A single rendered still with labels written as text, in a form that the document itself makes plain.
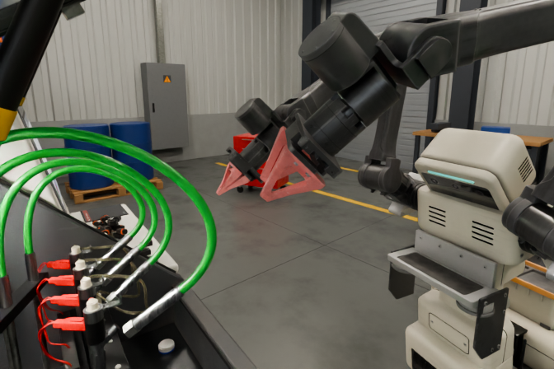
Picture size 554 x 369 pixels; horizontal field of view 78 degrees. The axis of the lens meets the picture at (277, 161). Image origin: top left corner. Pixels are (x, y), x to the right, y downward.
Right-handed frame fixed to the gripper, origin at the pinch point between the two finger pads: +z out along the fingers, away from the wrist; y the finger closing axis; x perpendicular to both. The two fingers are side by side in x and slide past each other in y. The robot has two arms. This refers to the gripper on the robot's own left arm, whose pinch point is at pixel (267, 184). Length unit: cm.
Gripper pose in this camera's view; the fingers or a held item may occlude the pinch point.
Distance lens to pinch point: 45.8
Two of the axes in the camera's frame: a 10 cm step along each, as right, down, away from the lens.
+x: 7.0, 6.4, 3.1
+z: -7.2, 6.5, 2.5
